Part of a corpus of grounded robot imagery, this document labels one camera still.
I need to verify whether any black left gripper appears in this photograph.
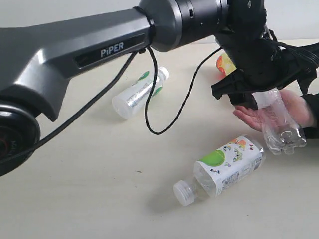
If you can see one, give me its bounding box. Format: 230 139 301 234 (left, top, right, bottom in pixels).
211 33 319 110

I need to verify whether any clear red-cap bottle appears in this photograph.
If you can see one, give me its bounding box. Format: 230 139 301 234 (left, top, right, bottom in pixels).
253 88 307 155

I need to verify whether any yellow label red-cap bottle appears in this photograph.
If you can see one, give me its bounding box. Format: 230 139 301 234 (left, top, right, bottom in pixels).
216 53 236 77

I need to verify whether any butterfly label clear bottle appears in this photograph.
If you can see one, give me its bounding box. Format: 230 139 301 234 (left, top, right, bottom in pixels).
173 134 266 206

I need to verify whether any white green label bottle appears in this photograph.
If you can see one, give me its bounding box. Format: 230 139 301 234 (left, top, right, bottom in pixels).
112 66 170 120

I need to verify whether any black sleeved forearm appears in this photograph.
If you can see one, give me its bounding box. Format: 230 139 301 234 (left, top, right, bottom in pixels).
302 94 319 139

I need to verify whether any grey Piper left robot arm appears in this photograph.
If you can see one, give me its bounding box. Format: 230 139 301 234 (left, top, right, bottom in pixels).
0 0 319 175

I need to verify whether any open human hand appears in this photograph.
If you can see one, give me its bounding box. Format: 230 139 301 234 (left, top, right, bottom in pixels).
233 89 310 132

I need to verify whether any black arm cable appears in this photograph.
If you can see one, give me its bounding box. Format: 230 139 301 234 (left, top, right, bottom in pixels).
32 44 225 152

